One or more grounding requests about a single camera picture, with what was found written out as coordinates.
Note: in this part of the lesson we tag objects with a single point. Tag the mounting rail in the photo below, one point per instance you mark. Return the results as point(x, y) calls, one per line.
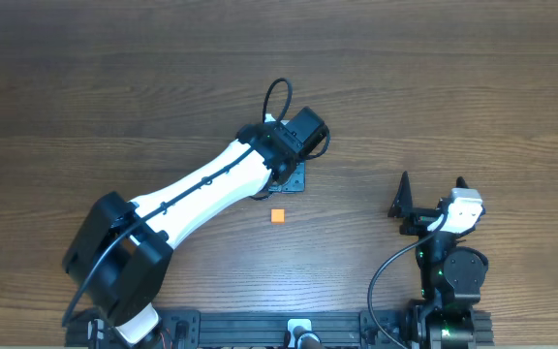
point(255, 329)

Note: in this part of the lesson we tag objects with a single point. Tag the orange cube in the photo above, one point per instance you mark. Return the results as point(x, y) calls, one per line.
point(277, 216)

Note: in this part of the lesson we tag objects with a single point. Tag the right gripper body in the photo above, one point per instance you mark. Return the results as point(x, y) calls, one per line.
point(417, 220)

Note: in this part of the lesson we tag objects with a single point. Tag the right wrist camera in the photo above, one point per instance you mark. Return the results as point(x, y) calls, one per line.
point(460, 211)

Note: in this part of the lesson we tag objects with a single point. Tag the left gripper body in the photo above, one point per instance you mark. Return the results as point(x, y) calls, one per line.
point(296, 184)

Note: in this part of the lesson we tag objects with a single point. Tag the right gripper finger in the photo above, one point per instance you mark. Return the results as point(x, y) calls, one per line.
point(462, 184)
point(403, 201)

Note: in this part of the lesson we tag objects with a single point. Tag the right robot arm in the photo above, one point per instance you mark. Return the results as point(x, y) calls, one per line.
point(460, 274)

